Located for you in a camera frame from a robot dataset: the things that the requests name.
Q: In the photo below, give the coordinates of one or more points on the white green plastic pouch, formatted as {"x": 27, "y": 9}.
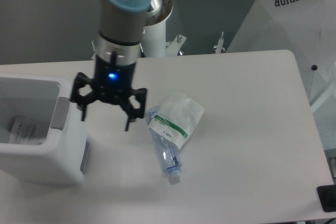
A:
{"x": 176, "y": 118}

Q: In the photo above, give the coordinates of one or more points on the black device at table edge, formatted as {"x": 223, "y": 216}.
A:
{"x": 327, "y": 197}

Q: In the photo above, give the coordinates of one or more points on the white metal frame bracket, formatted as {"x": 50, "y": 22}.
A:
{"x": 173, "y": 48}

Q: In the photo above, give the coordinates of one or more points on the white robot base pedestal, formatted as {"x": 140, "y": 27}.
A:
{"x": 154, "y": 34}

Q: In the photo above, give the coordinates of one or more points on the white superior umbrella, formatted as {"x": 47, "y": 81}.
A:
{"x": 307, "y": 29}

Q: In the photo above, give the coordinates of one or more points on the white push-button trash can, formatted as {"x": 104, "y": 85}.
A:
{"x": 61, "y": 158}

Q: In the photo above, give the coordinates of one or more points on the printed paper in bin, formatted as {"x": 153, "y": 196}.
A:
{"x": 26, "y": 131}

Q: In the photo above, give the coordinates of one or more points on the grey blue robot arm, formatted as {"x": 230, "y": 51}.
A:
{"x": 121, "y": 27}

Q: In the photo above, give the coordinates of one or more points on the crushed clear plastic bottle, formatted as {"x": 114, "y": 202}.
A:
{"x": 168, "y": 155}

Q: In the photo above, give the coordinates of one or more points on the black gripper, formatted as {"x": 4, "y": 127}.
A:
{"x": 114, "y": 82}

